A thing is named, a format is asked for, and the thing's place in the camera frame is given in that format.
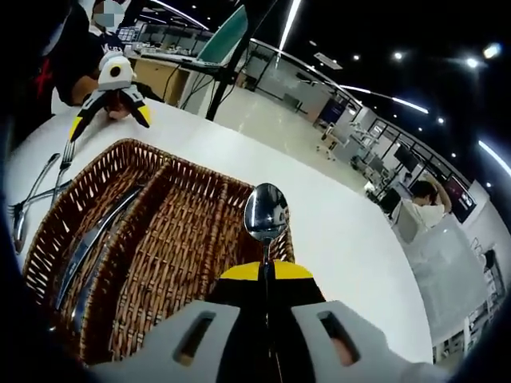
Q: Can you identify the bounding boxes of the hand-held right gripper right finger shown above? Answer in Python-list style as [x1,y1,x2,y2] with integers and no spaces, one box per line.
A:
[267,259,448,383]

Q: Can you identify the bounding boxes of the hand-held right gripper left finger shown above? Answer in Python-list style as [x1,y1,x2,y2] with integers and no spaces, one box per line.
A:
[89,261,267,383]

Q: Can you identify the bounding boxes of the steel spoon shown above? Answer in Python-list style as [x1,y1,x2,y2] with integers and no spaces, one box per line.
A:
[13,152,61,255]
[243,182,290,360]

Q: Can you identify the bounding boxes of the brown wicker storage tray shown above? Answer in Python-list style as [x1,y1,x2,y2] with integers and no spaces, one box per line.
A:
[22,137,296,366]

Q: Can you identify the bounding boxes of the steel knife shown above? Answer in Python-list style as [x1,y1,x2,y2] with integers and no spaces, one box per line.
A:
[53,184,145,312]
[70,223,125,334]

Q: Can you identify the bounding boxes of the person's left hand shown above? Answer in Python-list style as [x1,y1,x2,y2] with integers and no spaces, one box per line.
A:
[106,93,133,120]

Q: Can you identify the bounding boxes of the wooden desk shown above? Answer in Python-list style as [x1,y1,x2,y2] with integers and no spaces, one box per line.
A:
[129,53,196,108]

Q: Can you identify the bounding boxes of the person's black shirt torso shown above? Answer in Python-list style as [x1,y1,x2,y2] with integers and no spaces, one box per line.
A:
[11,0,97,132]

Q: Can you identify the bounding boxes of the black stand pole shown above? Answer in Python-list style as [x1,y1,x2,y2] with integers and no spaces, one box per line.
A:
[205,0,280,121]

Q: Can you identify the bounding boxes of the open laptop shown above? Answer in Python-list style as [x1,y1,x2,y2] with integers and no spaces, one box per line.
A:
[181,3,249,69]

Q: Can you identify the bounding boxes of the dark red wall screen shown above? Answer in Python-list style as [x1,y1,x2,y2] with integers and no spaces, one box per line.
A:
[446,176,477,223]

